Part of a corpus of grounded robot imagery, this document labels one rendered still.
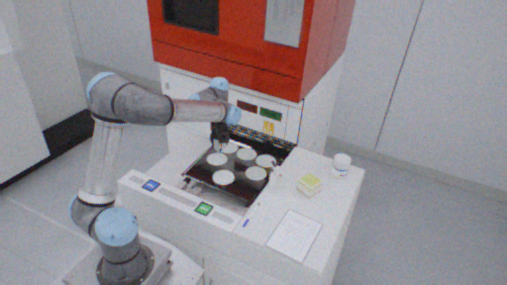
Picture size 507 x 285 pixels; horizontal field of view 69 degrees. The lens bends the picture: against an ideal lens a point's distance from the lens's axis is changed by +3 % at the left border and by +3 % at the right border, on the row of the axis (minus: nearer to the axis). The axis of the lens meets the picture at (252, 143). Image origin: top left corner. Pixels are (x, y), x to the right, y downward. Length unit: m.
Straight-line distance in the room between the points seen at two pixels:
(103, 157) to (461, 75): 2.54
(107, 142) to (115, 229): 0.26
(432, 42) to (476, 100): 0.54
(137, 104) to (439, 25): 2.35
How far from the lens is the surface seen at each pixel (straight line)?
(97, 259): 1.45
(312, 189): 1.48
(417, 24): 2.99
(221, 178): 1.66
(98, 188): 1.27
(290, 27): 1.51
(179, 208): 1.46
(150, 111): 1.08
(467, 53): 3.03
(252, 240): 1.34
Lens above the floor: 2.00
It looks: 36 degrees down
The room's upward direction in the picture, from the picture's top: 4 degrees clockwise
